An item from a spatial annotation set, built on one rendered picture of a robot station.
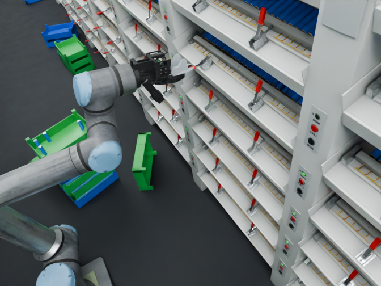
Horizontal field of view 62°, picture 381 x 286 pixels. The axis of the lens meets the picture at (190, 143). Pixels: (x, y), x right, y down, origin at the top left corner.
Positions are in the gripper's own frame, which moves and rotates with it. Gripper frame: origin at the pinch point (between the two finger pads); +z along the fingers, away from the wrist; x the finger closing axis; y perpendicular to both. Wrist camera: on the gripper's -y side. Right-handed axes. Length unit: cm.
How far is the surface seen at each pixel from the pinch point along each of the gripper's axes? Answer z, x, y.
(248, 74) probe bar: 10.4, -17.5, 4.3
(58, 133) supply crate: -41, 70, -65
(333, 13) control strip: -3, -48, 34
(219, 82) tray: 5.6, -9.8, -1.3
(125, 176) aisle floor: -11, 54, -100
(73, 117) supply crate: -30, 74, -60
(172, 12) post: 2.3, 16.0, 12.9
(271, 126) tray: 5.4, -35.1, -1.4
